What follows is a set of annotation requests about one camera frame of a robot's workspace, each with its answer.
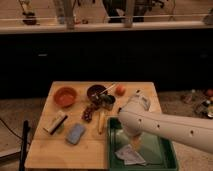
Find white grey towel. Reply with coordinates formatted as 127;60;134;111
115;144;146;165

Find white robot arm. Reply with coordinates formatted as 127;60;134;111
118;93;213;154

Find green plastic tray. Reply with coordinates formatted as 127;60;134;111
107;118;179;171

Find dark green metal can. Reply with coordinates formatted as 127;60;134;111
101;95;116;111

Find orange ball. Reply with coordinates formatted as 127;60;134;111
115;85;126;96

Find brown red toy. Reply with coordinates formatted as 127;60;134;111
82;104;99;122

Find wooden spoon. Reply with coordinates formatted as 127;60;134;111
92;83;116;97

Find blue sponge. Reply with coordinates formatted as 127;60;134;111
66;123;86;145

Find dark brown bowl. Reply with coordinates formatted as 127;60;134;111
87;84;105;99

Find clutter items on floor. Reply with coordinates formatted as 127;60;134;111
181;89;213;119

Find wooden black scrub brush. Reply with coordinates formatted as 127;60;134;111
44;111;68;135

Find orange plastic bowl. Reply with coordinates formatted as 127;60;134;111
53;87;77;108

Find dark bowl on ledge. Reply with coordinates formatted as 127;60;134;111
23;13;37;25

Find black stand post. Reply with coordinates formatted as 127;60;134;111
19;120;30;171

